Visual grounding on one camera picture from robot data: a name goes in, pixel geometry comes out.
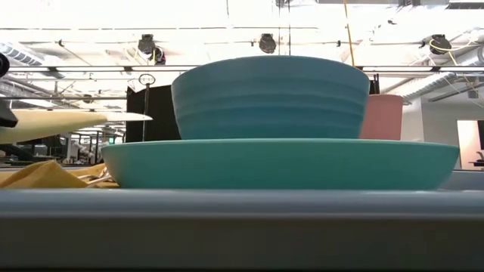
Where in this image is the round sign on pole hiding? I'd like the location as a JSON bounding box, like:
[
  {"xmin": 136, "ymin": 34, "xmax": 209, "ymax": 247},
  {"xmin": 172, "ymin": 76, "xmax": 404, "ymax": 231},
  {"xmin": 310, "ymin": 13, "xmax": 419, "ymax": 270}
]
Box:
[{"xmin": 138, "ymin": 73, "xmax": 157, "ymax": 143}]

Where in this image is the black equipment rack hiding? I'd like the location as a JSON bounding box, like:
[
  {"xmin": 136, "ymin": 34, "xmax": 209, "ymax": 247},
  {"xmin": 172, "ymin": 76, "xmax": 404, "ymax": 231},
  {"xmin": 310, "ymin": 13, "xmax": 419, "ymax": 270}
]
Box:
[{"xmin": 22, "ymin": 131, "xmax": 126, "ymax": 166}]

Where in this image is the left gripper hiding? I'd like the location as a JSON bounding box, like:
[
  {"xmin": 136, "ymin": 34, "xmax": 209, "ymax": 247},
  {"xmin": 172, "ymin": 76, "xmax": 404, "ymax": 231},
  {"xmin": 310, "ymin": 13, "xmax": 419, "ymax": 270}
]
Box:
[{"xmin": 0, "ymin": 52, "xmax": 20, "ymax": 128}]

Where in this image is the pink ribbed cup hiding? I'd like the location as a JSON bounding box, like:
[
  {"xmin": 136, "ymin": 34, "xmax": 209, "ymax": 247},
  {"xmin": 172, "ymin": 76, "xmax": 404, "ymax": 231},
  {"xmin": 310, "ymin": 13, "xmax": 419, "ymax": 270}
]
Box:
[{"xmin": 358, "ymin": 94, "xmax": 405, "ymax": 142}]

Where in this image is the blue ribbed bowl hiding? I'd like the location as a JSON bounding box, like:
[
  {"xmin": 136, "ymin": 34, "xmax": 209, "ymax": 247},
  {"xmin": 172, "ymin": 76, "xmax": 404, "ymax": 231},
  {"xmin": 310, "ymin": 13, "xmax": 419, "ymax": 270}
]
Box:
[{"xmin": 170, "ymin": 54, "xmax": 371, "ymax": 141}]

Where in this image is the yellow cloth napkin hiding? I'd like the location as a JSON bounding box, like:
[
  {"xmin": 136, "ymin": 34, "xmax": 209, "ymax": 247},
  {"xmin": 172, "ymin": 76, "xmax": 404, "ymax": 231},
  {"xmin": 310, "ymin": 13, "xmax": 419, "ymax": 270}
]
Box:
[{"xmin": 0, "ymin": 159, "xmax": 120, "ymax": 190}]

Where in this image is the knife with yellow handle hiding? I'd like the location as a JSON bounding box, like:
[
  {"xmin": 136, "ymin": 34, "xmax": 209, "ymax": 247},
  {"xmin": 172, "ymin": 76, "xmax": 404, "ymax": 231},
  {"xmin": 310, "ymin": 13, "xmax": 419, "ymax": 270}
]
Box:
[{"xmin": 0, "ymin": 109, "xmax": 154, "ymax": 146}]

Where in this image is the black ceiling cable reel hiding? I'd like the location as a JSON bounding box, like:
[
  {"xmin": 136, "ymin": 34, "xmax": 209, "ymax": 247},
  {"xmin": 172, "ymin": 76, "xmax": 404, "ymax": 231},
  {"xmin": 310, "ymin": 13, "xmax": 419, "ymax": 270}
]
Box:
[
  {"xmin": 137, "ymin": 33, "xmax": 167, "ymax": 66},
  {"xmin": 428, "ymin": 33, "xmax": 454, "ymax": 56},
  {"xmin": 258, "ymin": 32, "xmax": 278, "ymax": 54}
]

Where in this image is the blue plastic serving tray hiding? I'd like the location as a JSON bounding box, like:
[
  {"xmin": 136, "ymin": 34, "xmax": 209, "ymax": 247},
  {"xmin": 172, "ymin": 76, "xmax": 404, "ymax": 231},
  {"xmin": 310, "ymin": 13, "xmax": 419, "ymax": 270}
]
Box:
[{"xmin": 0, "ymin": 165, "xmax": 484, "ymax": 267}]

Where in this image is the yellow hanging cable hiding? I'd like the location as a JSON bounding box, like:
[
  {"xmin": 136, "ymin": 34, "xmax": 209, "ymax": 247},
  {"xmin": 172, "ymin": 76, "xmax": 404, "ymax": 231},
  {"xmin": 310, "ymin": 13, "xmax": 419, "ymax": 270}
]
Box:
[{"xmin": 343, "ymin": 0, "xmax": 356, "ymax": 67}]

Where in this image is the teal deep plate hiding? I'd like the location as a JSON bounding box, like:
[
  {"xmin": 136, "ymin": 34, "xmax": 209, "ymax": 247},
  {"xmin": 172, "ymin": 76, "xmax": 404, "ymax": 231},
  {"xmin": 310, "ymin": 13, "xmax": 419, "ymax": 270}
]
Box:
[{"xmin": 101, "ymin": 138, "xmax": 461, "ymax": 191}]

